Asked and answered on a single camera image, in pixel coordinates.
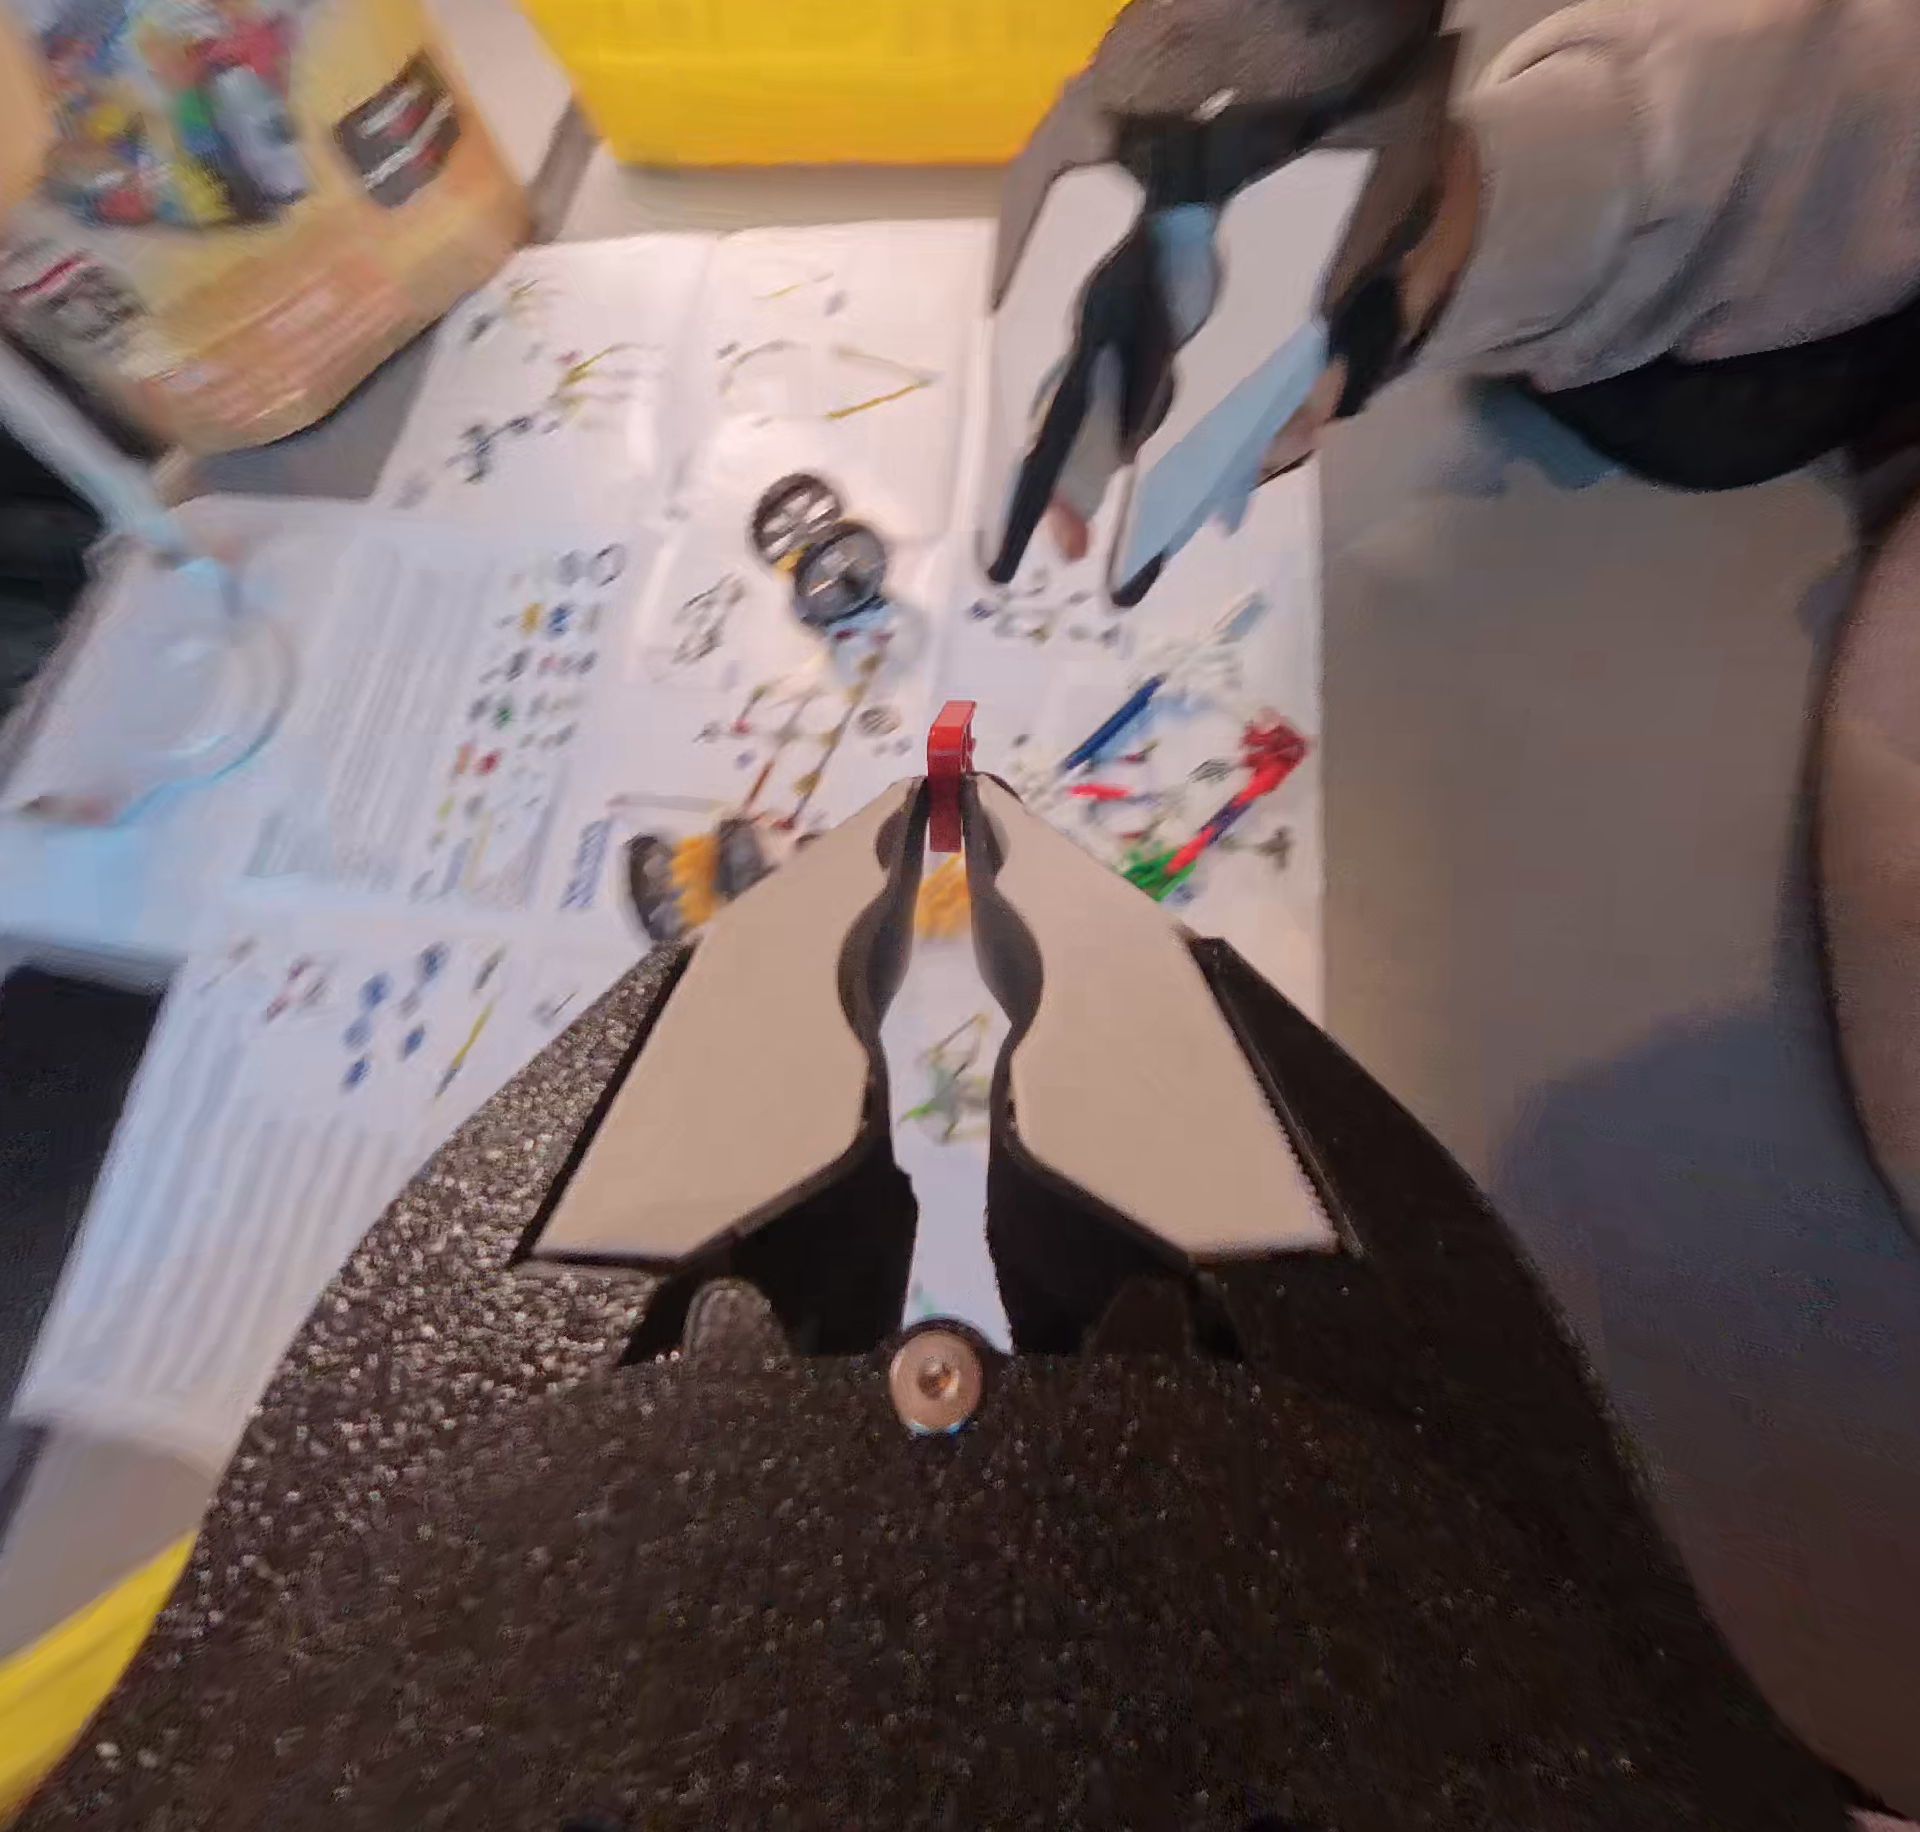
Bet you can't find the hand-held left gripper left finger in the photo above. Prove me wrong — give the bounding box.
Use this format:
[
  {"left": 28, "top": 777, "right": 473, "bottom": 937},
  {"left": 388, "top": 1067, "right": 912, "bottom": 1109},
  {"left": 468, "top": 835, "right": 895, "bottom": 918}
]
[{"left": 528, "top": 781, "right": 927, "bottom": 1276}]

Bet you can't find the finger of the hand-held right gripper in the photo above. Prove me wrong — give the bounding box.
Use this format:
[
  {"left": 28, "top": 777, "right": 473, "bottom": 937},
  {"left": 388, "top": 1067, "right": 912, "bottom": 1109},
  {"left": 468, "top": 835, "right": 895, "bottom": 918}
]
[
  {"left": 1109, "top": 148, "right": 1375, "bottom": 610},
  {"left": 985, "top": 161, "right": 1189, "bottom": 587}
]

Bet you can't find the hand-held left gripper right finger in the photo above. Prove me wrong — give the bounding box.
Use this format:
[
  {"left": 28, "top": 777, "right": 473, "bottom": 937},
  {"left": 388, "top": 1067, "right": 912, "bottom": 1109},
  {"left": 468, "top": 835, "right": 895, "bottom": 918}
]
[{"left": 962, "top": 777, "right": 1338, "bottom": 1265}]

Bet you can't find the small red clip connector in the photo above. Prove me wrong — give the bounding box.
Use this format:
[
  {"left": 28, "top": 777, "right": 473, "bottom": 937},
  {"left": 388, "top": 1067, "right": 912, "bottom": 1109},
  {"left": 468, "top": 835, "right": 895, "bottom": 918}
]
[{"left": 921, "top": 700, "right": 983, "bottom": 857}]

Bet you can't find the person's right forearm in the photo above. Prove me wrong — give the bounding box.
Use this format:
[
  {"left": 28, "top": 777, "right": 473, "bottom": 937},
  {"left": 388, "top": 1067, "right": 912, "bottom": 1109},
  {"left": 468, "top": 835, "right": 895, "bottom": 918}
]
[{"left": 1416, "top": 0, "right": 1920, "bottom": 401}]

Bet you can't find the person's right hand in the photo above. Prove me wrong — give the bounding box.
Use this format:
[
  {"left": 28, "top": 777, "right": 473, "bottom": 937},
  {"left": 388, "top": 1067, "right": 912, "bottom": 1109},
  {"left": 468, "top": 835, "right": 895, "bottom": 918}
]
[{"left": 1398, "top": 134, "right": 1486, "bottom": 365}]

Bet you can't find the toy wheel pair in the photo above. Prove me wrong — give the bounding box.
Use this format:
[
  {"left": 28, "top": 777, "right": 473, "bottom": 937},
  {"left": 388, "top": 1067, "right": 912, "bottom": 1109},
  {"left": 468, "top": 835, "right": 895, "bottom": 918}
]
[
  {"left": 748, "top": 467, "right": 895, "bottom": 634},
  {"left": 622, "top": 813, "right": 778, "bottom": 948}
]

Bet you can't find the white printed instruction sheet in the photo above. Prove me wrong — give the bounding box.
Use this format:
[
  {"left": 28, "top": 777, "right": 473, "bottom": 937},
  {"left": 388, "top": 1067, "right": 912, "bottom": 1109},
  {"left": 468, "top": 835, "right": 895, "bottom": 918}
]
[{"left": 7, "top": 224, "right": 1327, "bottom": 1431}]

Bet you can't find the stack of yellow plastic bins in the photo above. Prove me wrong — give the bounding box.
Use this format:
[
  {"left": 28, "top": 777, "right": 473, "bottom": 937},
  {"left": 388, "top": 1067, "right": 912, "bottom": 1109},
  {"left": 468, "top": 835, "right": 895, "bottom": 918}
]
[{"left": 445, "top": 0, "right": 1188, "bottom": 168}]

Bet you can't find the dark cloth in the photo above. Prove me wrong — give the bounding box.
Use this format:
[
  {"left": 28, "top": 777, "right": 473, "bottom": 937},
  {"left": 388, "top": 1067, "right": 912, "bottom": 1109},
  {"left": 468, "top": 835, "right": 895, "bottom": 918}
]
[{"left": 1476, "top": 309, "right": 1920, "bottom": 494}]

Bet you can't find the white metal stand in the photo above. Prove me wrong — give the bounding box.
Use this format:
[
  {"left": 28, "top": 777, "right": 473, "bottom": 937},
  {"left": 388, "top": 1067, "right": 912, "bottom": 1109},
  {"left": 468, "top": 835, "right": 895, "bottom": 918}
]
[{"left": 0, "top": 342, "right": 295, "bottom": 828}]

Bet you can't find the construction toy kit box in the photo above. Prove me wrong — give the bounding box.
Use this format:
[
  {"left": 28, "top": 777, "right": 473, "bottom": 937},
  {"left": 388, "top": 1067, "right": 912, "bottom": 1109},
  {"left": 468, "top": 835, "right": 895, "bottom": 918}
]
[{"left": 0, "top": 0, "right": 539, "bottom": 461}]

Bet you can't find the yellow plastic parts bin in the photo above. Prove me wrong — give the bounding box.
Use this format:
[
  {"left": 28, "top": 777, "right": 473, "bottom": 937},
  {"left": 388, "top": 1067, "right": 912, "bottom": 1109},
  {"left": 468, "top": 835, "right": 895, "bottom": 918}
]
[{"left": 0, "top": 1529, "right": 197, "bottom": 1784}]

